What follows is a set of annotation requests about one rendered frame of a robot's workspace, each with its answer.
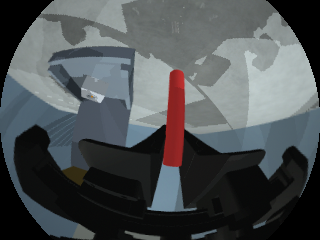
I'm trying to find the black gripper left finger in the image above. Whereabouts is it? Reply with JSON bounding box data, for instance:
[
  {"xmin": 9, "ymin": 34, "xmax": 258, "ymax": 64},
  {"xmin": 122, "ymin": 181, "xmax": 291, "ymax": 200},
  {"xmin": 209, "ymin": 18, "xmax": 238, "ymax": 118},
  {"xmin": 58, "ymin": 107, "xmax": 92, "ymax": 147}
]
[{"xmin": 79, "ymin": 124, "xmax": 167, "ymax": 208}]

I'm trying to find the red peg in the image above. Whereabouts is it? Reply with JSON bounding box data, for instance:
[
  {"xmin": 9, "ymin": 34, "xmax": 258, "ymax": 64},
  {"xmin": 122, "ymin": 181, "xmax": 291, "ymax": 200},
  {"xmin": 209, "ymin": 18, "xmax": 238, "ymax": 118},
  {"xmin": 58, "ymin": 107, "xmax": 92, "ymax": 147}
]
[{"xmin": 163, "ymin": 69, "xmax": 185, "ymax": 167}]

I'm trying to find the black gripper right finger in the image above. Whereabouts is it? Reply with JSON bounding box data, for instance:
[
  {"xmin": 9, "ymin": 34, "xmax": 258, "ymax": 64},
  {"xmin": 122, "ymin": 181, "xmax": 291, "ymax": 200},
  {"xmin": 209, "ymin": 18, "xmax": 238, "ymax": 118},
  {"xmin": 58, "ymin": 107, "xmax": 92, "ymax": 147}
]
[{"xmin": 179, "ymin": 129, "xmax": 265, "ymax": 209}]

